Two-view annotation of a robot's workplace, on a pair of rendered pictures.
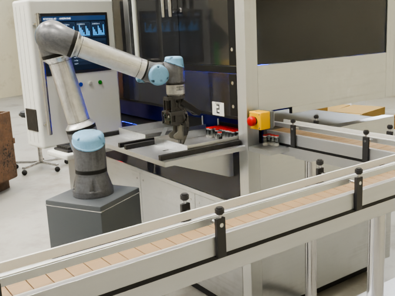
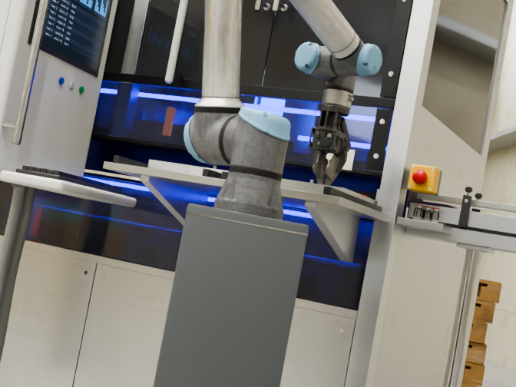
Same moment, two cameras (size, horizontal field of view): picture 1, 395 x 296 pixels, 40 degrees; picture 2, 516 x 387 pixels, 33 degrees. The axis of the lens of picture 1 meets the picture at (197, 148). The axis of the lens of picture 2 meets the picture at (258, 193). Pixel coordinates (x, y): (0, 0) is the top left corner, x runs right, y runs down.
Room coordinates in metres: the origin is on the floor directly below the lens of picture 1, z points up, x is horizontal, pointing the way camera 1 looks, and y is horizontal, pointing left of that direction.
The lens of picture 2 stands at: (0.30, 1.29, 0.73)
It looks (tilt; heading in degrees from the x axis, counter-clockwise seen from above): 3 degrees up; 331
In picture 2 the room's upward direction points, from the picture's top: 11 degrees clockwise
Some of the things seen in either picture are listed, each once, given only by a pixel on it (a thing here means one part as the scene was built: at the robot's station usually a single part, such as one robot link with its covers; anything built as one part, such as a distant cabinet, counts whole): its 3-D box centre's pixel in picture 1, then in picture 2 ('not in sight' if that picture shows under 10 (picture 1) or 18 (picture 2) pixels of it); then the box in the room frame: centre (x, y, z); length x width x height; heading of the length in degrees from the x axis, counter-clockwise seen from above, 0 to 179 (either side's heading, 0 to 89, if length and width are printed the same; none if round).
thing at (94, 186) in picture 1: (91, 180); (251, 193); (1.96, 0.40, 0.84); 0.15 x 0.15 x 0.10
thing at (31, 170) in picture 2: (94, 141); (74, 180); (2.79, 0.53, 0.82); 0.40 x 0.14 x 0.02; 132
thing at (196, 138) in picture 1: (203, 138); (320, 196); (2.34, -0.03, 0.90); 0.34 x 0.26 x 0.04; 125
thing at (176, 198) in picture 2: not in sight; (172, 206); (2.64, 0.28, 0.80); 0.34 x 0.03 x 0.13; 125
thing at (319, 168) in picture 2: (175, 135); (318, 170); (2.20, 0.09, 0.95); 0.06 x 0.03 x 0.09; 125
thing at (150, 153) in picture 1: (168, 142); (254, 193); (2.44, 0.13, 0.87); 0.70 x 0.48 x 0.02; 35
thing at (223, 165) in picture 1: (199, 168); (330, 233); (2.23, -0.01, 0.80); 0.34 x 0.03 x 0.13; 125
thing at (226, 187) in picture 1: (130, 144); (84, 213); (3.10, 0.39, 0.73); 1.98 x 0.01 x 0.25; 35
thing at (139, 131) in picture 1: (162, 129); (215, 180); (2.62, 0.17, 0.90); 0.34 x 0.26 x 0.04; 125
